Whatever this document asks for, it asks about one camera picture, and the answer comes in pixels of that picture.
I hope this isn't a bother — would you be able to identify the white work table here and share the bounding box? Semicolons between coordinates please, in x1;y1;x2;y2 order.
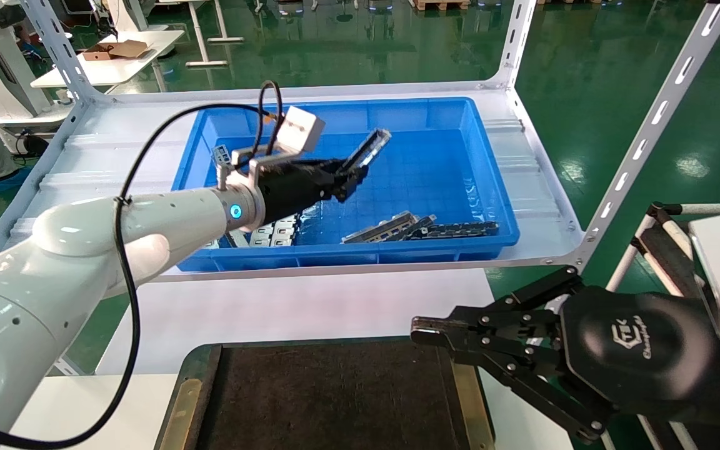
31;30;186;89

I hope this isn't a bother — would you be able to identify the blue plastic bin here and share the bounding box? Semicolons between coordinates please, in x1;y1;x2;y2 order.
171;97;521;273

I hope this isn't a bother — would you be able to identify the long dark metal part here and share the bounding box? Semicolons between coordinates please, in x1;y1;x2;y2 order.
410;221;500;241

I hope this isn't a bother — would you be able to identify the dark metal channel part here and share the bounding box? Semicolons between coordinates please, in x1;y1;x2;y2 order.
391;214;438;241

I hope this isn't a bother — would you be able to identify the wooden pallet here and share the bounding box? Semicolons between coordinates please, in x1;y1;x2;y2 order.
413;0;470;12

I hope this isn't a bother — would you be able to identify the white table with legs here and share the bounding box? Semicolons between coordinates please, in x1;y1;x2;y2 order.
160;0;245;68

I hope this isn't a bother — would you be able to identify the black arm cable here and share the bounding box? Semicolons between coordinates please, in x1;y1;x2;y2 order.
0;80;284;450

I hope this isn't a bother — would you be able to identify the white metal shelf rack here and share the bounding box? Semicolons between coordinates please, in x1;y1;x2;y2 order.
0;0;720;376

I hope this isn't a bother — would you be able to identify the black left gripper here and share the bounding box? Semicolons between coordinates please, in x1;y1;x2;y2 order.
259;157;370;226

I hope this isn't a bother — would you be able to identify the clear plastic bag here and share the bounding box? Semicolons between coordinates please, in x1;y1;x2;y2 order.
294;199;326;227

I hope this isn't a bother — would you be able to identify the black cable bundle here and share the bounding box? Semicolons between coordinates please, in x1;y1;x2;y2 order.
15;128;49;158

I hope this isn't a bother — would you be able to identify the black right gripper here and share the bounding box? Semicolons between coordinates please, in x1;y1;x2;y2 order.
411;266;720;446

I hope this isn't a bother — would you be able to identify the black flat container tray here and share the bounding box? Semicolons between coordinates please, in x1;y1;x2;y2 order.
157;337;497;450

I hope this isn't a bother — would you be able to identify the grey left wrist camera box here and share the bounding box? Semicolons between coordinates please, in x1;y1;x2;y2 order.
272;105;326;157

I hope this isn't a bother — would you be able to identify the brown cardboard box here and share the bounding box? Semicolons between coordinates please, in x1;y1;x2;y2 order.
82;40;151;62

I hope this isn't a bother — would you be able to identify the white tube cart frame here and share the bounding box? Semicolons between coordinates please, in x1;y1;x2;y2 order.
604;201;720;450

